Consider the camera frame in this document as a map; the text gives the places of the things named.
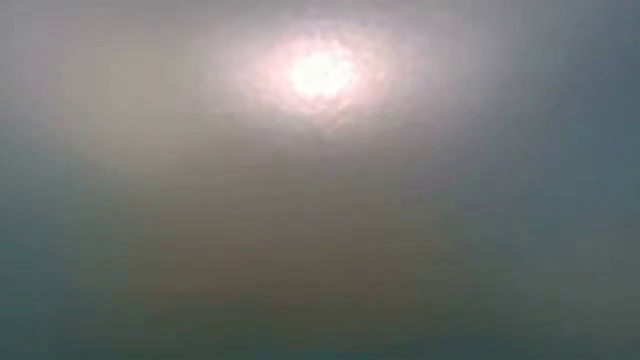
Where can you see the bright round light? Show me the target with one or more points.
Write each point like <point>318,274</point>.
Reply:
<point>322,74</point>

